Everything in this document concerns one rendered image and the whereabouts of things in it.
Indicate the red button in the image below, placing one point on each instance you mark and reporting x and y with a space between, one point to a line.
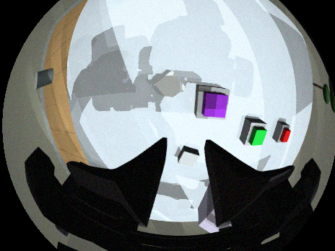
282 132

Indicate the purple button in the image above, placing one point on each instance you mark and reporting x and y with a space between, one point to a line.
211 102

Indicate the green button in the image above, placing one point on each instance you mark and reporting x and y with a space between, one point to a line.
253 132

